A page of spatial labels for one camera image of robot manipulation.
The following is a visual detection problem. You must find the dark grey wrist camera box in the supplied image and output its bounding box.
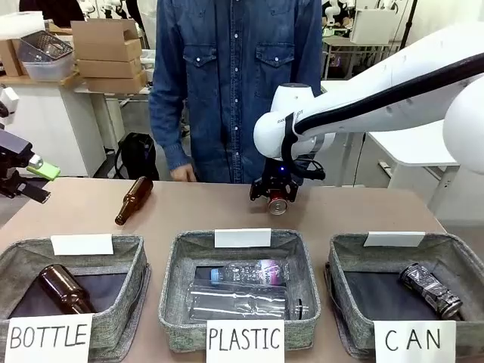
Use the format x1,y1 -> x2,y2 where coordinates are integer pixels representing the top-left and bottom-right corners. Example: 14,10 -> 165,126
0,130 -> 33,160

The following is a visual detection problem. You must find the flat cardboard box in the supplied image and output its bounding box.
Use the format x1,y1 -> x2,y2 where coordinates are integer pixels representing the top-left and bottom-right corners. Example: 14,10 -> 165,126
81,71 -> 148,94
75,58 -> 143,79

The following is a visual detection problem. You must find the white square box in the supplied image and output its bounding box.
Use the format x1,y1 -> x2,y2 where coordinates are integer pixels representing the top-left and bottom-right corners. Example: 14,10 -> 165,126
349,7 -> 396,45

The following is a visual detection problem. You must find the crushed red soda can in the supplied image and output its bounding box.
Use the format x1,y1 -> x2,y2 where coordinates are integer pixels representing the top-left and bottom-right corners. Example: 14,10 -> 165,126
267,191 -> 291,216

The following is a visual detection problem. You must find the metal mesh tray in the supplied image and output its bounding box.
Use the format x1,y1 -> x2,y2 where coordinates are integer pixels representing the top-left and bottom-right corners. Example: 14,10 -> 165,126
17,30 -> 75,64

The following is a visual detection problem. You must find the small cardboard box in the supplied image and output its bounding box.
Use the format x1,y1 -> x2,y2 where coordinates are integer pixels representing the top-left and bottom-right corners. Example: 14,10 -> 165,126
0,37 -> 23,76

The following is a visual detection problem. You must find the white paper label card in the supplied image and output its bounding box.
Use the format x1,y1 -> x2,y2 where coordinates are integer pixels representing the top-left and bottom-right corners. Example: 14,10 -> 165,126
363,231 -> 427,247
51,234 -> 114,256

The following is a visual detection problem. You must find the clear plastic bottle black ring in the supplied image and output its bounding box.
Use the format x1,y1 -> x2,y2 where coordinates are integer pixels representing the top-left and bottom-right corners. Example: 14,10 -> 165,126
185,283 -> 315,321

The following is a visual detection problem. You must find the white BOTTLE label card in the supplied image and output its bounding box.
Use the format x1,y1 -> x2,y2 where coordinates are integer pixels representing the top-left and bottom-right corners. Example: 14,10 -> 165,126
6,312 -> 94,363

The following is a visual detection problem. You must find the grey felt can basket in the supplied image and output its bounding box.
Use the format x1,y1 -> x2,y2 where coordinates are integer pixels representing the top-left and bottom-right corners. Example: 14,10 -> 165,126
324,231 -> 484,360

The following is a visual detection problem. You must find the crushed black can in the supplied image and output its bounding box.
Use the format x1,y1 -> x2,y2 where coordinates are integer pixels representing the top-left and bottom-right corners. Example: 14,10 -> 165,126
399,262 -> 463,321

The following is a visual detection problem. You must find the grey felt plastic basket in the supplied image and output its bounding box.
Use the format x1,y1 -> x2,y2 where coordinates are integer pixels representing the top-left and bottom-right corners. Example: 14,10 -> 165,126
158,228 -> 321,352

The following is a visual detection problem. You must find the white CAN label card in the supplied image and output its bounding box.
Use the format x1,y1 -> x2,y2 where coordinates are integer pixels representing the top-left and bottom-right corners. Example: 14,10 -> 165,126
373,320 -> 457,363

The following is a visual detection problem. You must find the black arm cable sleeve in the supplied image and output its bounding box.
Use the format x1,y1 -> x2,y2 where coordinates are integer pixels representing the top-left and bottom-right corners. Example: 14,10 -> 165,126
281,52 -> 484,160

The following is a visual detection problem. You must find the white foam box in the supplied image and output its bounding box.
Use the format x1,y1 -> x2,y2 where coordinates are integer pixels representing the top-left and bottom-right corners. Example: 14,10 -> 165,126
0,11 -> 45,39

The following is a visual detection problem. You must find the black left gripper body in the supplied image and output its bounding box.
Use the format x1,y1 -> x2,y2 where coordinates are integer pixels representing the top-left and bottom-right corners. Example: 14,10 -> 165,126
0,149 -> 29,200

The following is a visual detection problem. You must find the black backpack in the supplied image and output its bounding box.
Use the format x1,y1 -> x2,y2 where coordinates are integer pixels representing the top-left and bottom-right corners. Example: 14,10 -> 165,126
115,132 -> 160,181

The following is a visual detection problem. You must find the grey background table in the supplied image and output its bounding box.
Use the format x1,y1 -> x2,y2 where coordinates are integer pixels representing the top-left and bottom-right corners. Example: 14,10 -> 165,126
323,36 -> 390,80

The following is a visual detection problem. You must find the brown glass beer bottle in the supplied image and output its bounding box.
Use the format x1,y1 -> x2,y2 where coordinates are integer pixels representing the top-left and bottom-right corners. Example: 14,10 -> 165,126
114,175 -> 155,227
37,263 -> 98,315

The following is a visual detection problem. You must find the white side table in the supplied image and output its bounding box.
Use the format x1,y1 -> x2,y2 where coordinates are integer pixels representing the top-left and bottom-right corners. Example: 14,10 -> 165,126
366,130 -> 461,224

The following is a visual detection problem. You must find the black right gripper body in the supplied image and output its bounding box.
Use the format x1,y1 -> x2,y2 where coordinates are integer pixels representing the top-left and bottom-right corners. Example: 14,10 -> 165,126
260,158 -> 303,194

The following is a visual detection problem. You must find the white desk with drawers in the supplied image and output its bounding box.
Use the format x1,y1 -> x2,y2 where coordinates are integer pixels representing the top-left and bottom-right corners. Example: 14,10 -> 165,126
0,85 -> 107,178

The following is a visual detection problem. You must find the person right forearm denim sleeve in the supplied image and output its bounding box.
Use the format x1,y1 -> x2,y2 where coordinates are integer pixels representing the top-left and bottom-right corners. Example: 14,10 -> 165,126
149,94 -> 194,171

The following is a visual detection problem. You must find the white PLASTIC label card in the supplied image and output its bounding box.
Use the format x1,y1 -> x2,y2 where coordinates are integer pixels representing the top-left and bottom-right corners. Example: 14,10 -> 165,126
206,319 -> 285,363
214,228 -> 272,249

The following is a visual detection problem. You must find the black tripod pole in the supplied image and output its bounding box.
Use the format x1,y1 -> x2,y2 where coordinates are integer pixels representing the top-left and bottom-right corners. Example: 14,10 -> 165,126
400,0 -> 419,46

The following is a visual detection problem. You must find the grey felt bottle basket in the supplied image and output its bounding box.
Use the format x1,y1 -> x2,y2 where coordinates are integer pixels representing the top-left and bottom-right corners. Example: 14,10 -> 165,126
0,234 -> 150,363

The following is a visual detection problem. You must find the plastic bottle pink label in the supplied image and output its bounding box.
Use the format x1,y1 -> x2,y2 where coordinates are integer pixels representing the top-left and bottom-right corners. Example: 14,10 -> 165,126
209,259 -> 290,288

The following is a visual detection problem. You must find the person right hand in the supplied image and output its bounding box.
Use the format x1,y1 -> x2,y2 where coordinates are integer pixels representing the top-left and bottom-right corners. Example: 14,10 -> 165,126
169,164 -> 198,183

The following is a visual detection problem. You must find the large open cardboard box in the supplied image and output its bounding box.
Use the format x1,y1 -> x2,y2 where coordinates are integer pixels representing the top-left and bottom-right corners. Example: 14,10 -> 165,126
70,18 -> 143,61

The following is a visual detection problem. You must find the clear plastic storage container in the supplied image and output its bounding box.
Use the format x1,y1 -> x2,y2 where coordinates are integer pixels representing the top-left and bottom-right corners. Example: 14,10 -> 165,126
22,56 -> 75,82

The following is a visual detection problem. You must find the person in denim shirt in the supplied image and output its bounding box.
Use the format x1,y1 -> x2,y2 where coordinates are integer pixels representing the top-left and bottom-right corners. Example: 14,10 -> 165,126
148,0 -> 324,185

